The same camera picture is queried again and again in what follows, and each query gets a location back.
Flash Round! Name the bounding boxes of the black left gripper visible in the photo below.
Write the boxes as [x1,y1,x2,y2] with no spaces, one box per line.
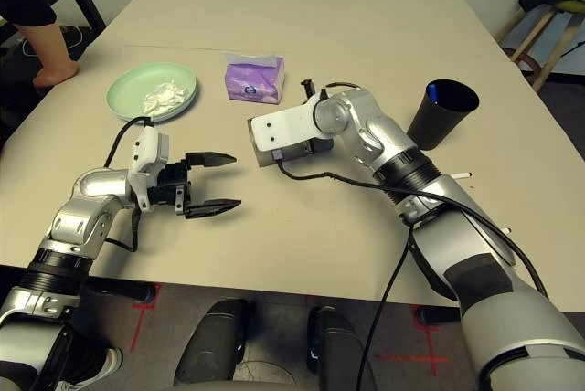
[149,150,243,220]

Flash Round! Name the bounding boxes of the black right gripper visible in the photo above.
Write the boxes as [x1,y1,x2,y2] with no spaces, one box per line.
[300,137,334,155]

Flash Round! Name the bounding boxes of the grey glasses case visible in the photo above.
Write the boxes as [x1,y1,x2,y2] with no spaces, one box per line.
[248,116,335,169]

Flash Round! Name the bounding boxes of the white tissue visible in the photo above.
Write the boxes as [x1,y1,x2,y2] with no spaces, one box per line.
[139,80,191,117]

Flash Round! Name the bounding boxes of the light green plate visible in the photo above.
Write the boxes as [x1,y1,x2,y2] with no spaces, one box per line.
[105,61,199,121]

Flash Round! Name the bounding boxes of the person's bare forearm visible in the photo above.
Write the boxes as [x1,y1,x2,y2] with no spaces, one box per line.
[16,19,77,73]

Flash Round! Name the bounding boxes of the person's hand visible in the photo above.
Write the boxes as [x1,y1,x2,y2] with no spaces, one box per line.
[32,61,80,89]

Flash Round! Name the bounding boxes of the purple tissue pack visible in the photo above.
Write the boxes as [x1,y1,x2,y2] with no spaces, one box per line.
[223,52,287,106]

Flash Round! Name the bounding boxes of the black pen cup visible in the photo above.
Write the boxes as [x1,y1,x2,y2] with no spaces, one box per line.
[406,79,480,151]

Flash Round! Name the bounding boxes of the red tape corner mark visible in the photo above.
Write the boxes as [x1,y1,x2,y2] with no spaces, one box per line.
[127,285,161,351]

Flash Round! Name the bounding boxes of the robot left leg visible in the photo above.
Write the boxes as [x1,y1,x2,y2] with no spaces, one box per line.
[173,298,250,391]

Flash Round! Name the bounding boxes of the robot leg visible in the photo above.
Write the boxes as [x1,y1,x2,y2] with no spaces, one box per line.
[173,298,250,391]
[305,306,378,391]

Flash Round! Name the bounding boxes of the black and white shoe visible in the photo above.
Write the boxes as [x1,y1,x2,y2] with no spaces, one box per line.
[58,347,124,391]

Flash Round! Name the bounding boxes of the robot right leg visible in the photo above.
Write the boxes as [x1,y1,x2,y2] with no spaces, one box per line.
[305,306,378,391]

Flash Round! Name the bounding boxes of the red tape cross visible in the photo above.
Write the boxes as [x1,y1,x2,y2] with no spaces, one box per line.
[374,306,452,376]

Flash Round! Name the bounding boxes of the wooden stool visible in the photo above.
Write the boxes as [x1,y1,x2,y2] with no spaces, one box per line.
[495,2,585,93]

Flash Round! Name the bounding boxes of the thin black stand leg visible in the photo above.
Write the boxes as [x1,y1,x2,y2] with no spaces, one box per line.
[559,41,585,59]

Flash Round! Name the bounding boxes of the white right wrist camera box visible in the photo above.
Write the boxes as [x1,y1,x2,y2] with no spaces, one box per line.
[249,91,333,154]

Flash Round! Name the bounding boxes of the white floor cable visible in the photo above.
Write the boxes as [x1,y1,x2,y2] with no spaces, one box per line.
[20,24,83,57]

